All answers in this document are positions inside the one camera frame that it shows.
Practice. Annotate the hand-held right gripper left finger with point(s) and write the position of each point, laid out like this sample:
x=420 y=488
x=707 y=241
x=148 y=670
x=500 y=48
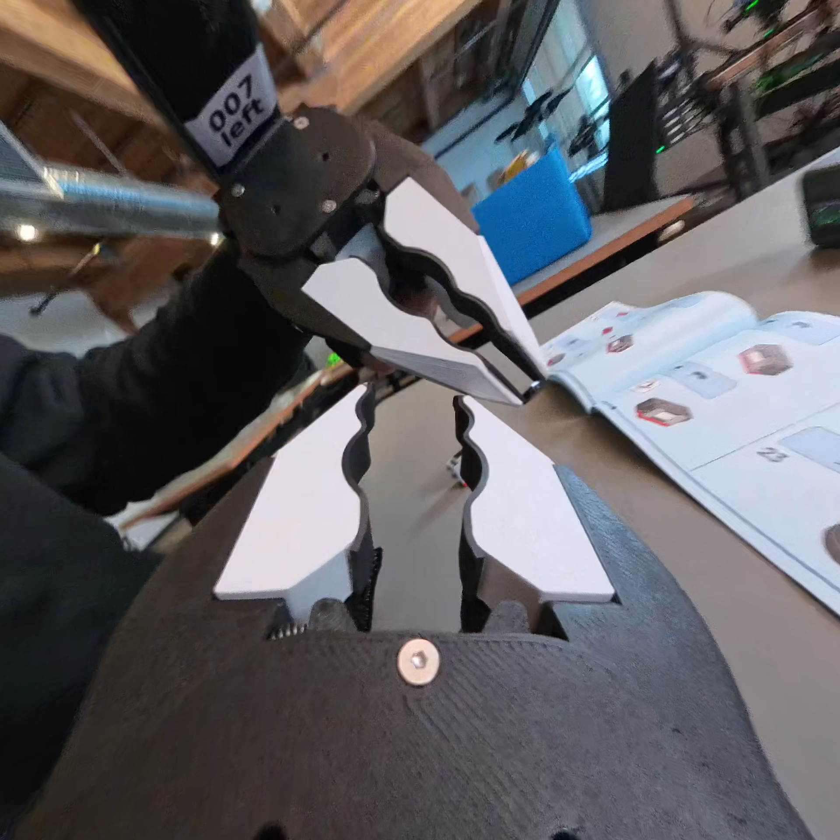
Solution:
x=295 y=518

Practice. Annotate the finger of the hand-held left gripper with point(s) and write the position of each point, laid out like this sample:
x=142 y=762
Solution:
x=367 y=308
x=453 y=249

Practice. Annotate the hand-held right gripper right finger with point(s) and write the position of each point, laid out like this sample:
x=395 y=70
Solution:
x=531 y=525

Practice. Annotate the person's left forearm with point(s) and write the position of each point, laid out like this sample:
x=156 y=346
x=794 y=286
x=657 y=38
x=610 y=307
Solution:
x=164 y=394

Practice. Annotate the grey desk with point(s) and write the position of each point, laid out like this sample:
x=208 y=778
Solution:
x=722 y=262

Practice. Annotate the blue storage bin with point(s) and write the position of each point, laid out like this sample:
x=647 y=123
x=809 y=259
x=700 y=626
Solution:
x=531 y=216

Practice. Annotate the grey and red toy brick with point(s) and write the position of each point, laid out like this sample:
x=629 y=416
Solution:
x=453 y=471

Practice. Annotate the toy brick instruction booklet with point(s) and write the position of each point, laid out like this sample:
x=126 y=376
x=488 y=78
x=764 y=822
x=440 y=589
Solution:
x=722 y=472

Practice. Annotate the person's black jacket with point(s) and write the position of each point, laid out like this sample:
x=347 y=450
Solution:
x=59 y=656

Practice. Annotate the metal equipment rack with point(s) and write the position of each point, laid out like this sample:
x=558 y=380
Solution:
x=754 y=79

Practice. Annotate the black power adapter box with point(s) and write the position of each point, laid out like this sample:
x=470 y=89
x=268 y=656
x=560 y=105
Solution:
x=823 y=203

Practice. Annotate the silver ventilation duct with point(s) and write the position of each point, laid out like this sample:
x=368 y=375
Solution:
x=118 y=203

